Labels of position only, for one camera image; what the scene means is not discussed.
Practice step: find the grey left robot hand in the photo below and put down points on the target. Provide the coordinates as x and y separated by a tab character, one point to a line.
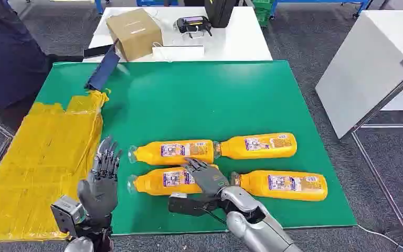
99	194

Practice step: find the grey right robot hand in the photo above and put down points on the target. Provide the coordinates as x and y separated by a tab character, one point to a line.
210	179

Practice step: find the orange drink bottle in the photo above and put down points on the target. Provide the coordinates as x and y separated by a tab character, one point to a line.
285	186
173	152
260	146
159	181

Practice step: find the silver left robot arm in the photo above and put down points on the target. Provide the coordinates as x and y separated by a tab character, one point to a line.
80	245

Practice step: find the yellow sheet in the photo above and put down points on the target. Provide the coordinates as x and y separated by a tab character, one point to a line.
41	156

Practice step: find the green table mat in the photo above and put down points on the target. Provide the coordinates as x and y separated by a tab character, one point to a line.
222	101

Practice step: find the dark blue folder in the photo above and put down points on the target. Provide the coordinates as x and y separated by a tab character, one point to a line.
104	73

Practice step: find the flat white box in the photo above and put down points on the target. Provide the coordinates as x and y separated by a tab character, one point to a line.
179	53

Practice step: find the black phone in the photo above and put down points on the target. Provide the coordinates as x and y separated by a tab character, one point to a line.
97	51

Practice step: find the black handheld controller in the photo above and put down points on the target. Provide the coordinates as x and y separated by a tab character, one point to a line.
191	25

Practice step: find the person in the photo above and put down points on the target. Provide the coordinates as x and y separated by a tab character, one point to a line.
6	59

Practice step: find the brown cardboard box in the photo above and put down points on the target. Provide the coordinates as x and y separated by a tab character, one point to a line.
135	33

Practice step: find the black bag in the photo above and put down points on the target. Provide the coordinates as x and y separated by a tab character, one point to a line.
220	12

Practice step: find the green crate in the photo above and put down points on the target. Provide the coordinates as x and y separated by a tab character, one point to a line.
262	12

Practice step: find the tilted white table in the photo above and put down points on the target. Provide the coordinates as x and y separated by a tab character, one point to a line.
365	69

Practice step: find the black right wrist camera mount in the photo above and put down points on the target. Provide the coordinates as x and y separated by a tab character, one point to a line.
187	207

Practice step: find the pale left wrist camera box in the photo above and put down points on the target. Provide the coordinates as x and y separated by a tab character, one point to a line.
66	213

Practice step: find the steel floor frame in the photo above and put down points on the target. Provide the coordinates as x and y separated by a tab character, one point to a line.
378	174

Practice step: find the blue metal frame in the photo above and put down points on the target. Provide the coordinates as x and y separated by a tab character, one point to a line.
326	2

